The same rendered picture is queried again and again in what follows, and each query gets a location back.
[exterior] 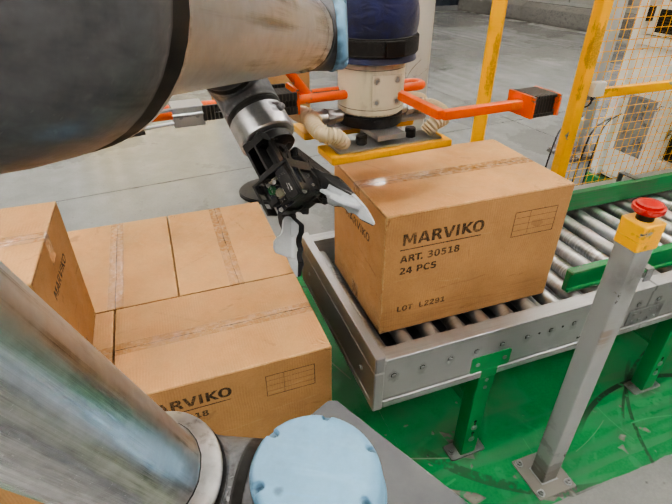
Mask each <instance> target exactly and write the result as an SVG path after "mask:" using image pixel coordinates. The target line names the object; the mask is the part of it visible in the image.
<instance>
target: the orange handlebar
mask: <svg viewBox="0 0 672 504"><path fill-rule="evenodd" d="M425 85H426V83H425V81H424V80H422V79H419V78H407V79H405V80H404V90H402V89H401V91H400V92H398V100H399V101H401V102H403V103H405V104H407V105H409V106H411V107H413V108H415V109H417V110H419V111H421V112H423V113H425V114H427V115H429V116H431V117H433V118H435V119H437V120H440V119H442V120H444V121H446V120H452V119H459V118H466V117H473V116H479V115H486V114H493V113H500V112H506V111H513V110H520V109H522V106H523V100H521V99H513V100H505V101H498V102H491V103H484V104H477V105H469V106H462V107H455V108H448V109H442V108H440V107H438V106H436V105H434V104H431V103H429V102H427V101H425V100H423V99H421V98H419V97H417V96H414V95H412V94H410V93H408V91H416V90H422V89H424V88H425ZM336 89H337V90H338V89H339V87H338V86H334V87H325V88H316V89H309V90H310V91H311V92H312V94H303V95H302V94H301V93H300V92H299V94H300V104H308V103H317V102H325V101H333V100H342V99H347V97H348V93H347V91H346V90H339V91H330V92H321V93H313V92H320V91H327V90H328V91H329V90H336ZM201 103H202V104H203V105H208V104H217V103H216V101H215V100H207V101H201ZM172 115H173V114H172V112H167V113H161V114H159V115H158V116H157V118H156V119H154V120H153V121H152V122H159V121H167V120H173V116H172Z"/></svg>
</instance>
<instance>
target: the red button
mask: <svg viewBox="0 0 672 504"><path fill-rule="evenodd" d="M631 208H632V209H633V210H634V212H636V216H635V218H636V219H637V220H639V221H642V222H646V223H652V222H654V220H655V218H658V217H661V216H664V215H665V214H666V212H667V210H668V209H667V207H666V206H665V204H664V203H663V202H661V201H659V200H656V199H653V198H646V197H642V198H638V199H635V200H633V202H632V204H631Z"/></svg>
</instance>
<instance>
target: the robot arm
mask: <svg viewBox="0 0 672 504"><path fill-rule="evenodd" d="M347 65H348V20H347V4H346V0H0V174H5V173H10V172H16V171H22V170H27V169H32V168H36V167H40V166H44V165H48V164H52V163H56V162H60V161H64V160H68V159H72V158H75V157H78V156H81V155H84V154H88V153H92V152H95V151H98V150H102V149H105V148H108V147H111V146H114V145H116V144H118V143H120V142H123V141H125V140H127V139H129V138H130V137H132V136H134V135H135V134H137V133H139V132H140V131H142V130H143V129H144V128H145V127H147V126H148V125H149V124H150V123H151V122H152V121H153V120H154V119H156V118H157V116H158V115H159V114H160V113H161V111H162V110H163V109H164V108H165V106H166V105H167V104H168V102H169V100H170V99H171V97H172V95H178V94H183V93H189V92H194V91H199V90H205V89H206V90H207V91H208V92H209V93H210V95H211V96H212V97H213V98H214V100H215V101H216V103H217V105H218V107H219V109H220V111H221V112H222V114H223V116H224V118H225V120H226V122H227V124H228V126H229V128H230V130H231V132H232V134H233V136H234V138H235V140H236V141H237V143H238V145H239V147H240V149H241V151H242V153H243V154H244V155H246V156H248V158H249V160H250V162H251V164H252V166H253V168H254V170H255V172H256V173H257V175H258V177H259V181H258V182H256V183H255V184H254V185H253V186H252V188H253V190H254V191H255V193H256V195H257V197H258V199H259V201H260V203H261V205H262V207H263V209H264V211H265V213H266V214H267V216H278V221H279V225H280V227H281V229H282V232H281V234H280V235H279V236H278V237H277V238H276V239H275V240H274V242H273V249H274V251H275V253H277V254H280V255H282V256H285V257H287V258H288V261H289V264H290V267H291V269H292V270H293V272H294V274H295V276H296V277H300V276H301V272H302V269H303V266H304V262H303V258H302V253H303V246H302V243H301V241H302V236H303V234H304V224H303V223H302V222H300V221H299V220H298V219H297V218H296V213H297V212H301V213H302V214H304V215H308V214H309V209H310V208H311V207H312V206H313V205H315V204H316V203H320V204H324V205H326V204H330V205H332V206H335V207H343V208H345V210H346V211H347V212H348V213H351V214H355V215H356V216H357V217H359V219H360V220H362V221H364V222H366V223H368V224H370V225H372V226H374V224H375V221H374V219H373V217H372V215H371V214H370V212H369V210H368V209H367V207H366V206H365V205H364V204H363V202H362V201H361V200H360V199H359V198H358V197H357V196H356V194H355V193H354V192H353V191H352V189H351V188H350V187H349V186H348V185H347V184H346V183H345V182H344V181H343V180H342V179H341V178H339V177H338V176H336V175H333V174H331V173H330V172H329V171H327V170H326V169H325V168H324V167H322V166H321V165H320V164H318V163H317V162H316V161H314V160H313V159H312V158H311V157H309V156H308V155H307V154H305V153H304V152H303V151H302V150H300V149H299V148H298V147H293V148H292V146H293V145H294V142H295V139H294V137H293V132H294V125H293V123H292V121H291V119H290V118H289V116H288V114H287V112H286V111H285V109H284V108H285V104H284V103H282V102H281V101H280V99H279V97H278V96H277V94H276V92H275V90H274V89H273V87H272V85H271V83H270V81H269V80H268V78H269V77H274V76H280V75H285V74H290V73H305V72H311V71H329V72H334V71H336V70H342V69H345V68H346V67H347ZM291 148H292V149H291ZM290 149H291V150H290ZM289 150H290V151H289ZM260 184H263V186H259V185H260ZM260 195H264V196H265V198H266V199H267V201H268V203H269V205H270V207H271V209H267V208H266V206H265V204H264V202H263V200H262V198H261V196H260ZM269 197H271V199H272V200H271V201H270V199H269ZM274 207H276V208H277V210H278V214H277V212H276V211H275V209H274ZM0 488H1V489H4V490H7V491H10V492H13V493H16V494H18V495H21V496H24V497H27V498H30V499H33V500H36V501H38V502H41V503H44V504H387V489H386V484H385V480H384V476H383V472H382V467H381V463H380V460H379V457H378V455H377V453H376V451H375V449H374V447H373V446H372V444H371V443H370V441H369V440H368V439H367V438H366V437H365V436H364V435H363V434H362V433H361V432H360V431H359V430H358V429H356V428H355V427H354V426H352V425H350V424H349V423H347V422H345V421H343V420H340V419H337V418H334V417H331V418H325V417H324V416H323V415H308V416H302V417H297V418H294V419H291V420H289V421H287V422H284V423H283V424H281V425H279V426H278V427H276V428H275V429H274V432H273V433H272V434H270V435H269V436H266V437H265V438H264V439H263V438H249V437H236V436H224V435H218V434H215V432H214V431H213V430H212V429H211V428H210V427H209V426H208V425H207V424H206V423H205V422H203V421H202V420H201V419H199V418H197V417H195V416H193V415H191V414H188V413H185V412H179V411H164V410H163V409H162V408H161V407H160V406H159V405H158V404H156V403H155V402H154V401H153V400H152V399H151V398H150V397H149V396H148V395H147V394H145V393H144V392H143V391H142V390H141V389H140V388H139V387H138V386H137V385H136V384H135V383H133V382H132V381H131V380H130V379H129V378H128V377H127V376H126V375H125V374H124V373H123V372H121V371H120V370H119V369H118V368H117V367H116V366H115V365H114V364H113V363H112V362H110V361H109V360H108V359H107V358H106V357H105V356H104V355H103V354H102V353H101V352H100V351H98V350H97V349H96V348H95V347H94V346H93V345H92V344H91V343H90V342H89V341H88V340H86V339H85V338H84V337H83V336H82V335H81V334H80V333H79V332H78V331H77V330H75V329H74V328H73V327H72V326H71V325H70V324H69V323H68V322H67V321H66V320H65V319H63V318H62V317H61V316H60V315H59V314H58V313H57V312H56V311H55V310H54V309H53V308H51V307H50V306H49V305H48V304H47V303H46V302H45V301H44V300H43V299H42V298H40V297H39V296H38V295H37V294H36V293H35V292H34V291H33V290H32V289H31V288H30V287H28V286H27V285H26V284H25V283H24V282H23V281H22V280H21V279H20V278H19V277H18V276H16V275H15V274H14V273H13V272H12V271H11V270H10V269H9V268H8V267H7V266H5V265H4V264H3V263H2V262H1V261H0Z"/></svg>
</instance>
